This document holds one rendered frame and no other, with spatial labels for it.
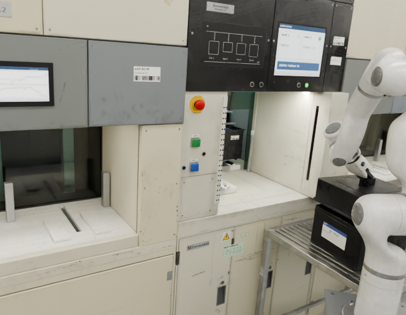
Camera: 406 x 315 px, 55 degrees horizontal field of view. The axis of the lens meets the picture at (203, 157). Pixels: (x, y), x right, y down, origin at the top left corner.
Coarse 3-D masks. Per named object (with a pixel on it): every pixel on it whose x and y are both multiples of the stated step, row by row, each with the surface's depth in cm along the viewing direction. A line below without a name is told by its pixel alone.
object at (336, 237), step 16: (320, 208) 169; (320, 224) 170; (336, 224) 161; (352, 224) 186; (320, 240) 170; (336, 240) 162; (352, 240) 154; (400, 240) 160; (336, 256) 162; (352, 256) 154
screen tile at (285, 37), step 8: (280, 32) 163; (288, 32) 165; (296, 32) 168; (280, 40) 164; (288, 40) 166; (296, 40) 169; (280, 48) 165; (288, 48) 168; (296, 48) 170; (280, 56) 166; (288, 56) 169; (296, 56) 171
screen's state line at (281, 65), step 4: (280, 64) 168; (284, 64) 169; (288, 64) 170; (292, 64) 171; (296, 64) 172; (300, 64) 174; (304, 64) 175; (308, 64) 176; (312, 64) 178; (316, 64) 179; (280, 68) 168; (284, 68) 169; (288, 68) 170; (292, 68) 172; (296, 68) 173; (300, 68) 174; (304, 68) 176; (308, 68) 177; (312, 68) 178; (316, 68) 180
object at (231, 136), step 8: (232, 128) 242; (240, 128) 235; (232, 136) 230; (240, 136) 233; (224, 144) 228; (232, 144) 231; (240, 144) 235; (224, 152) 230; (232, 152) 233; (240, 152) 236
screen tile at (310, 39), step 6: (306, 36) 171; (312, 36) 173; (318, 36) 175; (306, 42) 172; (312, 42) 174; (318, 42) 176; (318, 48) 177; (306, 54) 174; (312, 54) 176; (318, 54) 178; (318, 60) 179
